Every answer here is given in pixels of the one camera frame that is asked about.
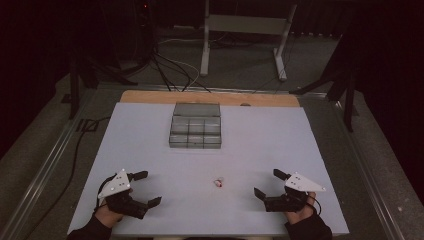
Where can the black stand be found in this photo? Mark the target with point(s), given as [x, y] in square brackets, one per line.
[81, 76]
[340, 83]

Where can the dark computer tower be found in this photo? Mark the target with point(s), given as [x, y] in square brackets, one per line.
[141, 30]

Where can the person's left hand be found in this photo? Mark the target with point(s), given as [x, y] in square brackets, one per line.
[108, 216]

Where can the white table mat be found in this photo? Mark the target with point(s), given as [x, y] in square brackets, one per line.
[240, 160]

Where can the aluminium floor rail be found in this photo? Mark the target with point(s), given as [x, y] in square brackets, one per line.
[40, 173]
[366, 170]

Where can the small red and white item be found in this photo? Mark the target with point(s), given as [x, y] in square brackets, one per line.
[218, 182]

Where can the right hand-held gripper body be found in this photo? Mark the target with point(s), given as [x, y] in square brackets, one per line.
[296, 186]

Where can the person's right hand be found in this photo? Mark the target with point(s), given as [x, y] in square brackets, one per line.
[301, 215]

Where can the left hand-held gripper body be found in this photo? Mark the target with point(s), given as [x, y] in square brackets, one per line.
[116, 186]

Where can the clear tiered organizer box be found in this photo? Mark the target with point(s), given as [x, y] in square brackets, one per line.
[196, 126]

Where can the white metal stand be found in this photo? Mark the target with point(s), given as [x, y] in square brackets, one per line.
[245, 25]

